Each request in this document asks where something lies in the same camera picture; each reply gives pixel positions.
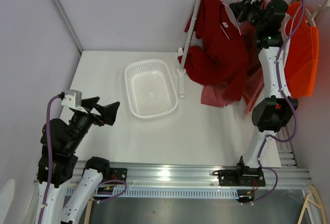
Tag right beige hanger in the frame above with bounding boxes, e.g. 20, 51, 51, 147
297, 185, 327, 224

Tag white t shirt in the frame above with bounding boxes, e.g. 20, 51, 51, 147
279, 13, 291, 56

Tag dark red t shirt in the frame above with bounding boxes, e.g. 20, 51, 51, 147
184, 0, 249, 86

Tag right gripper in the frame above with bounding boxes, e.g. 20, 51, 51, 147
230, 0, 266, 31

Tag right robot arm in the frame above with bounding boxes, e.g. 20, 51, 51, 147
213, 0, 298, 187

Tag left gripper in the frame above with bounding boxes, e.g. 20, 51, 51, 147
66, 96, 119, 152

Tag orange t shirt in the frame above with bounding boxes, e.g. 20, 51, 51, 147
285, 2, 319, 98

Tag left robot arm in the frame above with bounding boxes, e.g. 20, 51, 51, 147
35, 91, 126, 223

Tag white perforated plastic basket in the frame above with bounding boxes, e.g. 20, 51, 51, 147
124, 59, 178, 120

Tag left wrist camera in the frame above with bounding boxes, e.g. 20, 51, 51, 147
59, 90, 88, 114

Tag left beige hangers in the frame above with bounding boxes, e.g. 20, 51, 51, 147
84, 197, 94, 224

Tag pink wire hanger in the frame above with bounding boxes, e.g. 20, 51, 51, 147
224, 0, 242, 35

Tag pink t shirt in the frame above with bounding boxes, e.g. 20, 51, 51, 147
201, 21, 264, 114

